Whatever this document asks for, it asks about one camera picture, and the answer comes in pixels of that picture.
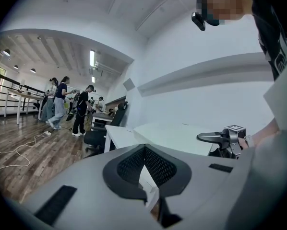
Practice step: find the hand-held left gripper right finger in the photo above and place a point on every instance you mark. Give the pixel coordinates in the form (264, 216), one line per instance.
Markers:
(183, 176)

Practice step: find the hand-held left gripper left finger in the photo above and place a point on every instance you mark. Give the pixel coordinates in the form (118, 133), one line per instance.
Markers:
(112, 176)

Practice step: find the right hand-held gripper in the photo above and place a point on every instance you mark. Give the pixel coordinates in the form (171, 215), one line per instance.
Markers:
(233, 140)

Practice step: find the person's right forearm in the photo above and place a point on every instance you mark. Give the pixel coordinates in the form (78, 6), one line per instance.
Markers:
(268, 134)

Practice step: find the person's right hand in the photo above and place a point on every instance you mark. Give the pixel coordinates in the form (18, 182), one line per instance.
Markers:
(242, 143)

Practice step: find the grey wristband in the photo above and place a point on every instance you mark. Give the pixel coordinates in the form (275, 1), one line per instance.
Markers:
(249, 141)

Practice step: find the black office chair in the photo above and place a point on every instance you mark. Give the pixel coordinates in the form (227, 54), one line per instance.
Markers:
(99, 135)

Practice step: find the white power strip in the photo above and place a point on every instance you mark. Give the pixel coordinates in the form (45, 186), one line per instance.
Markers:
(47, 133)

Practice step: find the short ceiling light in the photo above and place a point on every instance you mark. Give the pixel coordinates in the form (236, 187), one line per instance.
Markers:
(93, 79)

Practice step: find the long ceiling light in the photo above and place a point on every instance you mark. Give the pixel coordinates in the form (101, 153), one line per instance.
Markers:
(92, 57)

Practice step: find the wooden table with white legs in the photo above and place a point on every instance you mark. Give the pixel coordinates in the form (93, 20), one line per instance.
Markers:
(21, 94)

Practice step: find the person's head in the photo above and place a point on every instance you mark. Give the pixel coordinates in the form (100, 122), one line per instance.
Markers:
(230, 6)

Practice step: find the white ceiling conduit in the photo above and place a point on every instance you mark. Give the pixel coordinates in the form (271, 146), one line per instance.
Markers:
(162, 5)

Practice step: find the black metal railing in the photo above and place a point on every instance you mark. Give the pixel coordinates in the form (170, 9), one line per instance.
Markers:
(4, 79)

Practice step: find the dark desk with white frame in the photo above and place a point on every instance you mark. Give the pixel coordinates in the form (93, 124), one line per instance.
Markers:
(101, 120)

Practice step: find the grey wall panel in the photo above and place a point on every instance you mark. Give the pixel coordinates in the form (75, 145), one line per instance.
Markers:
(128, 84)

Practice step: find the black head-worn camera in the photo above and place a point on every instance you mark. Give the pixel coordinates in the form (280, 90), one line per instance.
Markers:
(198, 21)

